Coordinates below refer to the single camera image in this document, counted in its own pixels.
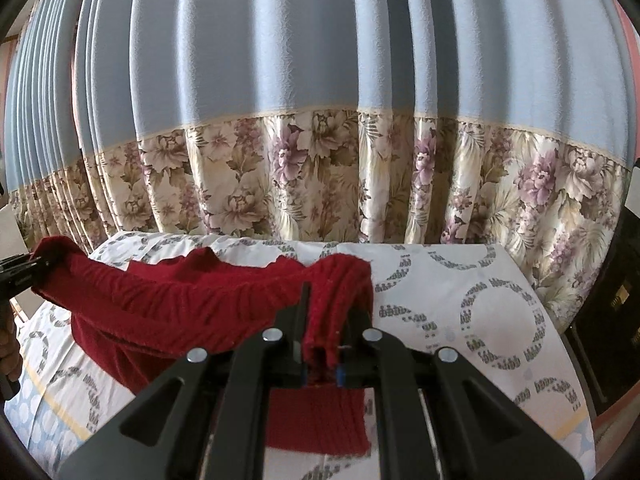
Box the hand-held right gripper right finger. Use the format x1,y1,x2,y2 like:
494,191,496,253
336,305,585,480

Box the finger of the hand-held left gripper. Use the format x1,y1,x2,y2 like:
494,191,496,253
0,254,51,307

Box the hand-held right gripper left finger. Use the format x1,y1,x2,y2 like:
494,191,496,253
57,282,312,480

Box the red knitted sweater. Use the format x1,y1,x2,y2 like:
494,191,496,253
31,236,373,458

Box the person's left hand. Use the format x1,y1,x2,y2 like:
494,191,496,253
0,310,24,397

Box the printed circle and dot sheet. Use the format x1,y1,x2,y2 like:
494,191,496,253
5,230,596,480

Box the blue floral curtain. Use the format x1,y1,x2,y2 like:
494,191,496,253
75,0,632,333
0,0,111,257

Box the black and white water dispenser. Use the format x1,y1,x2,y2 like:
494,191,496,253
565,160,640,411

